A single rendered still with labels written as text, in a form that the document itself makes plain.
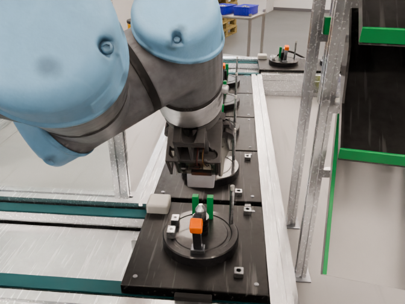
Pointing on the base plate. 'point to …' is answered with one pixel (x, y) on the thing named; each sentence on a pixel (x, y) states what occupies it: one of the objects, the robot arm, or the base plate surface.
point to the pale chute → (364, 222)
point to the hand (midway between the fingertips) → (202, 151)
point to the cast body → (200, 181)
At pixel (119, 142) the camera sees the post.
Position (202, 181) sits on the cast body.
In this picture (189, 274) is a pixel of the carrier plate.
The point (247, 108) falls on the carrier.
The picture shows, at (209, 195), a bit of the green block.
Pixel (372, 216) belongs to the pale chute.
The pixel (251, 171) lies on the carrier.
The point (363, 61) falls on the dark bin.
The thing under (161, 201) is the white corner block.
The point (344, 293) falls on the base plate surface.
